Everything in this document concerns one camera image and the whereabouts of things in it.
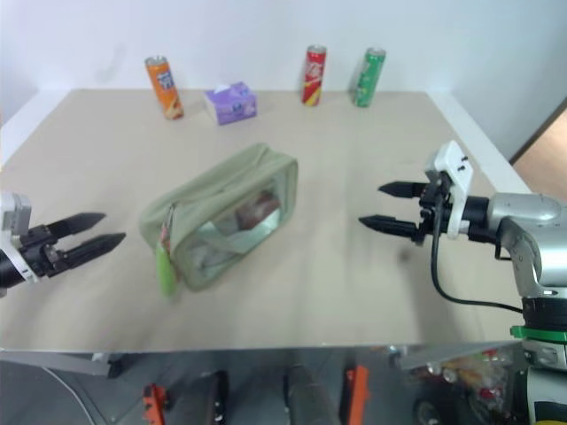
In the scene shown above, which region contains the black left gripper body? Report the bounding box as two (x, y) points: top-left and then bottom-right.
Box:
(19, 224), (74, 279)

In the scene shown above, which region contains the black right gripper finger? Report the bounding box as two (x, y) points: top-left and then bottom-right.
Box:
(377, 181), (427, 199)
(357, 215), (420, 242)

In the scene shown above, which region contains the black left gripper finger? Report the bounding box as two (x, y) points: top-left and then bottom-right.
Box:
(61, 233), (128, 269)
(46, 212), (106, 237)

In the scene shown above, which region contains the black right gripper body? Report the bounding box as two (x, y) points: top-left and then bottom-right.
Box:
(414, 172), (454, 244)

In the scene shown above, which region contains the green plush zipper charm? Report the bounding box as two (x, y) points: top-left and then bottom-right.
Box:
(154, 241), (181, 298)

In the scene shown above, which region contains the green transparent pouch bag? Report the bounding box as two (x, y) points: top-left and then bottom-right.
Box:
(139, 142), (299, 294)

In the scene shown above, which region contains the red brown object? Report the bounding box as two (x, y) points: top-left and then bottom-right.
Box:
(233, 191), (283, 229)

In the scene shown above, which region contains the green soda can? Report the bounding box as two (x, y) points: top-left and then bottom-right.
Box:
(352, 46), (387, 109)

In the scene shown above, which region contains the red cola can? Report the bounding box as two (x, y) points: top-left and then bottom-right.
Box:
(301, 43), (329, 108)

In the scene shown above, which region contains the orange soda can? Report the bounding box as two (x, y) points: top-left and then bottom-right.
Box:
(144, 55), (185, 121)

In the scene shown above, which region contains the orange clamp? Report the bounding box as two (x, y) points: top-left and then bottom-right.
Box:
(141, 382), (170, 425)

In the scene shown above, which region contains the purple tissue pack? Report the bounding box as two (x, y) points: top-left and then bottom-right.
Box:
(203, 81), (260, 127)

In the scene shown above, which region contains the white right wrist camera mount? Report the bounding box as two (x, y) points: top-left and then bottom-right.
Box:
(423, 140), (475, 241)

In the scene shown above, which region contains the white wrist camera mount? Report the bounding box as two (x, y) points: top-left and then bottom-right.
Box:
(0, 191), (39, 284)
(423, 140), (475, 241)

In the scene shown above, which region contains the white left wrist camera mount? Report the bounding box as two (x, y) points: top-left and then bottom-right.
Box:
(0, 191), (39, 284)

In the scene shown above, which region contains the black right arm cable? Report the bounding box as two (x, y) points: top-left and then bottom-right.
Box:
(430, 174), (526, 313)

